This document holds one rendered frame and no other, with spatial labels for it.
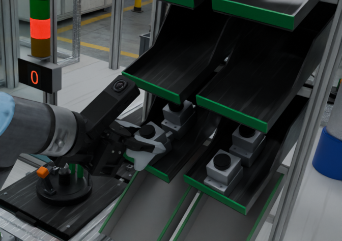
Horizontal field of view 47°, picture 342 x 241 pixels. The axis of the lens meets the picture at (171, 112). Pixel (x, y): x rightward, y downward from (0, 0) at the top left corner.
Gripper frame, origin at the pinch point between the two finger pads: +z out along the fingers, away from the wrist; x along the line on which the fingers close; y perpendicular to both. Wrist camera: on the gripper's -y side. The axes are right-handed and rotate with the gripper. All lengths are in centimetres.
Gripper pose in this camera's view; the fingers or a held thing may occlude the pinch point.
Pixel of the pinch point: (152, 138)
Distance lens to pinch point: 76.0
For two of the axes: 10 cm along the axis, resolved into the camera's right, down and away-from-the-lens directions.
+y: -4.7, 8.7, 1.5
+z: 5.9, 1.8, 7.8
